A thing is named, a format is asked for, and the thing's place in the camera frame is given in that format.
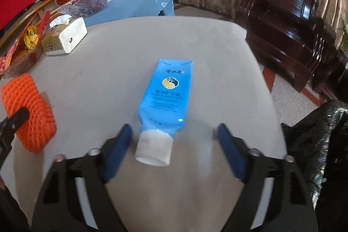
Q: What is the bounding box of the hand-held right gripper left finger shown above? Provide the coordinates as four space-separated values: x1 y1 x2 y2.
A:
31 123 134 232

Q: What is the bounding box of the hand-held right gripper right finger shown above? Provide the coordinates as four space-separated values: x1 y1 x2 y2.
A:
217 123 318 232

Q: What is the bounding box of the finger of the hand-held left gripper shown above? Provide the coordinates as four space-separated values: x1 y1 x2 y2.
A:
0 107 30 167

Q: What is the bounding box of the orange foam fruit net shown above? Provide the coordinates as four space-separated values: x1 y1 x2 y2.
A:
1 73 57 154

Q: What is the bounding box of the blue hand cream tube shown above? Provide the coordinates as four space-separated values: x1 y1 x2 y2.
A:
135 58 194 167

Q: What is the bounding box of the black woven bin with bag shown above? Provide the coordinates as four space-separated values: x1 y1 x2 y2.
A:
281 99 348 232

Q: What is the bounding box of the glass plate of red candies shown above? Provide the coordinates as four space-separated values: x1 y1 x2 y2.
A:
0 10 52 79

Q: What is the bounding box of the grey tablecloth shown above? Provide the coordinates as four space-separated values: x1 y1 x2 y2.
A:
0 16 287 232

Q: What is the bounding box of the tissue box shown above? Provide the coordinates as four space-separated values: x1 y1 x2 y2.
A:
41 15 88 56

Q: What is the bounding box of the wooden television stand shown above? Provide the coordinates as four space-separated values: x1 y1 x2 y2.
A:
0 0 59 45

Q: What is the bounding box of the dark wooden side table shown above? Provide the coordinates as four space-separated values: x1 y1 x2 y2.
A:
313 44 348 102

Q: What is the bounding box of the dark wooden armchair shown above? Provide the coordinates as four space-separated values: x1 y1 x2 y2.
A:
235 0 338 92

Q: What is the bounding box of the glass fruit bowl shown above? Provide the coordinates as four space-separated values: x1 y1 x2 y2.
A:
58 0 116 17

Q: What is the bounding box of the blue covered stool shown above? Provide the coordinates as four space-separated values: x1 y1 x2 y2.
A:
84 0 175 27

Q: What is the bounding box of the green potted plant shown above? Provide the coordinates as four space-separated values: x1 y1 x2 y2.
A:
337 10 348 50

